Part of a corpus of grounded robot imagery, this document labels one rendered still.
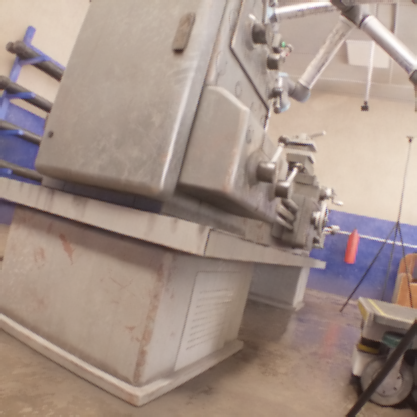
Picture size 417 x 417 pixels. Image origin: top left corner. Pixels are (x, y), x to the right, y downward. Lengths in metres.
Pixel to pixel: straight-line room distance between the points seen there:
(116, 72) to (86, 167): 0.27
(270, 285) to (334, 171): 3.49
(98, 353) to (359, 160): 5.78
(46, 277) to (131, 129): 0.50
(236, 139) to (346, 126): 5.73
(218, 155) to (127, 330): 0.49
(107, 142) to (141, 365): 0.56
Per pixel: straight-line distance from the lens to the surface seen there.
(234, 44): 1.12
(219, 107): 0.96
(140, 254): 0.91
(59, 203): 1.08
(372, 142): 6.48
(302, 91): 2.14
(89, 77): 1.11
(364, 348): 1.59
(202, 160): 0.92
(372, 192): 6.25
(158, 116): 0.90
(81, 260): 1.03
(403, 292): 5.36
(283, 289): 3.21
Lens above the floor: 0.44
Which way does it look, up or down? 5 degrees up
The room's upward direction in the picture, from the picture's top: 14 degrees clockwise
